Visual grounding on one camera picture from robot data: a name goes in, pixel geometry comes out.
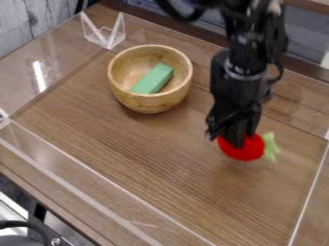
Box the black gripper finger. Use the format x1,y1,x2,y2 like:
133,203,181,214
246,111,263,136
224,120,248,148

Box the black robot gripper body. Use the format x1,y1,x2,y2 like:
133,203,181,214
206,51,271,140

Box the red plush strawberry toy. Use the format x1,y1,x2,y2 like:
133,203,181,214
217,132,280,162

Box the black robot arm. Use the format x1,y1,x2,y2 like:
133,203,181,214
154,0,288,148

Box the green rectangular block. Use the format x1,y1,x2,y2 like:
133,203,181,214
131,62,174,94

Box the wooden bowl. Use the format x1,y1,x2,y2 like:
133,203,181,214
109,44,193,113

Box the clear acrylic corner bracket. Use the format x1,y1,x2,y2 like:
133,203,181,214
81,12,126,50

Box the clear acrylic tray wall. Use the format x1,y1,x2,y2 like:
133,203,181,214
0,110,216,246

